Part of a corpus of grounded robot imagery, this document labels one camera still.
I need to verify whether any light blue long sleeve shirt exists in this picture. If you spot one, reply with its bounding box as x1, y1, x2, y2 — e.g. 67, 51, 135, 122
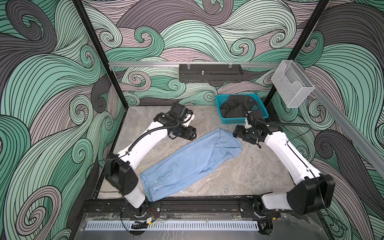
140, 128, 242, 202

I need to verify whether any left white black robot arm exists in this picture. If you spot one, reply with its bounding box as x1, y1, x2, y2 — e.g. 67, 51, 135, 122
104, 110, 197, 210

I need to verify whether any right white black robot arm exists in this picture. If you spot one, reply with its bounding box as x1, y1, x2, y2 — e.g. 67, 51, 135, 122
233, 125, 336, 215

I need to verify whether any teal plastic basket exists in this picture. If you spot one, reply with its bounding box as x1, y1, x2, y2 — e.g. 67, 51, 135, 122
216, 94, 269, 125

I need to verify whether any dark grey shirt in basket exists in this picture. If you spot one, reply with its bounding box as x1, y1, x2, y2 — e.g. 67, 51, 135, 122
220, 95, 257, 118

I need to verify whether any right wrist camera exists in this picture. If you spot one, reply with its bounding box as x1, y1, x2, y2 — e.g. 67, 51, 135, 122
246, 110, 264, 127

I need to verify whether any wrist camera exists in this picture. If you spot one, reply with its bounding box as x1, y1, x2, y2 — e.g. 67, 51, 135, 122
171, 103, 194, 123
246, 110, 264, 127

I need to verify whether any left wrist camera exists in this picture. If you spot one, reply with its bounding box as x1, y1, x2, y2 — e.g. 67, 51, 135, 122
171, 103, 194, 123

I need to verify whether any black perforated wall tray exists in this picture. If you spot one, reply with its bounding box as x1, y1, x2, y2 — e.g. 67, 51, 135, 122
179, 64, 244, 87

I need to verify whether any clear plastic wall bin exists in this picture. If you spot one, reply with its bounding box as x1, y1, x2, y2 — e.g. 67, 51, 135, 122
271, 60, 315, 109

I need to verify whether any back aluminium rail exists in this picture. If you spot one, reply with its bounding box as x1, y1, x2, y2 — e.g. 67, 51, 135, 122
108, 61, 280, 69

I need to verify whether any aluminium rail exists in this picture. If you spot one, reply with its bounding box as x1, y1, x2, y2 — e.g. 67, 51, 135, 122
108, 61, 280, 69
298, 65, 384, 176

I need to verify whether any black front mounting rail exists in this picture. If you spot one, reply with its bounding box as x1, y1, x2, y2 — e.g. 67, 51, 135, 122
80, 195, 300, 220

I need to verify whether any white slotted cable duct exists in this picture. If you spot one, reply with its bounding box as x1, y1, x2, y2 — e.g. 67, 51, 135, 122
85, 220, 259, 232

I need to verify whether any red black wire bundle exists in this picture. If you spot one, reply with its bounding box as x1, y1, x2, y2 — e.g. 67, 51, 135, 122
130, 209, 158, 231

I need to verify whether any right aluminium rail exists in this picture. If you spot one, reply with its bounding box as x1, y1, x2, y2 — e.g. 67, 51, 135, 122
298, 65, 384, 176

